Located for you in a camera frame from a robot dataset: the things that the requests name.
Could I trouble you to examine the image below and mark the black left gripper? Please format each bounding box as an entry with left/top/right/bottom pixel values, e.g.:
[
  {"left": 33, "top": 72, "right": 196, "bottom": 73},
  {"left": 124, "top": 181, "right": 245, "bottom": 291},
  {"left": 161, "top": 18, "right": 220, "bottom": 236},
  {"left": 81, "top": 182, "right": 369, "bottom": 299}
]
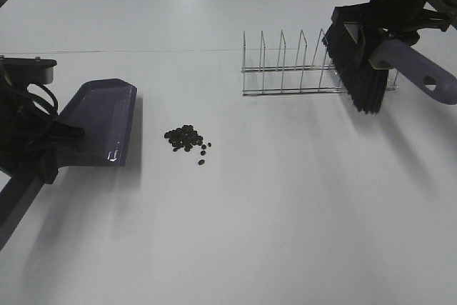
[{"left": 1, "top": 79, "right": 85, "bottom": 184}]

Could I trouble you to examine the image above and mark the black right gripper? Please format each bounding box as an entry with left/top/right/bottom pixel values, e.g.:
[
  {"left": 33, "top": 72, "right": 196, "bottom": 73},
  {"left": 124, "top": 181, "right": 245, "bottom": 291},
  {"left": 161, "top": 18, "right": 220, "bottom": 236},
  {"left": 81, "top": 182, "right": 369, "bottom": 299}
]
[{"left": 331, "top": 0, "right": 451, "bottom": 67}]

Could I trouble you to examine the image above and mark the purple plastic dustpan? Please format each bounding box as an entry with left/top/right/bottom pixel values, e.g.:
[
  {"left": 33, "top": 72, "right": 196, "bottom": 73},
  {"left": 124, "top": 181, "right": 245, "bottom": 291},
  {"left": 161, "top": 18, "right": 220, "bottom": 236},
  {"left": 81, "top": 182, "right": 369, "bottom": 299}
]
[{"left": 0, "top": 77, "right": 139, "bottom": 252}]

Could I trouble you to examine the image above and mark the pile of coffee beans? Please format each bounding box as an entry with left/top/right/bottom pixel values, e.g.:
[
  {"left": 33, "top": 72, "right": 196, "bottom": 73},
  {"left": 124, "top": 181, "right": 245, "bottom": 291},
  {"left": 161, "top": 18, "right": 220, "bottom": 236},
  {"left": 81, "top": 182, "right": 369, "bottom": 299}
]
[{"left": 164, "top": 124, "right": 212, "bottom": 166}]

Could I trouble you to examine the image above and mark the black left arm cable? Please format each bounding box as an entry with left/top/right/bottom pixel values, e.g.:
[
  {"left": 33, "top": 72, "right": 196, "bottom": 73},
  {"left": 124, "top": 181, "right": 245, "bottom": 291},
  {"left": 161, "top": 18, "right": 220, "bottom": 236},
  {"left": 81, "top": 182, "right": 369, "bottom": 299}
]
[{"left": 24, "top": 82, "right": 60, "bottom": 117}]

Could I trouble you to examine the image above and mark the metal wire rack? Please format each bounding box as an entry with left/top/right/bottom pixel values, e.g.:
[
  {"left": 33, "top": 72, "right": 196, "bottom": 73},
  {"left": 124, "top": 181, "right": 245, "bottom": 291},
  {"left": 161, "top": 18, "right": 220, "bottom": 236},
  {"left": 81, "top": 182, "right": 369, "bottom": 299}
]
[{"left": 241, "top": 28, "right": 399, "bottom": 96}]

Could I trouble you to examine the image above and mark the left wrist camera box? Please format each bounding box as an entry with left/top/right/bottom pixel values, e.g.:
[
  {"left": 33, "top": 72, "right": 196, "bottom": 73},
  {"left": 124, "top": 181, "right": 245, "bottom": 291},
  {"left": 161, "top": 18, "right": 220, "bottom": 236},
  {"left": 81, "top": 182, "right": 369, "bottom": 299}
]
[{"left": 1, "top": 56, "right": 57, "bottom": 86}]

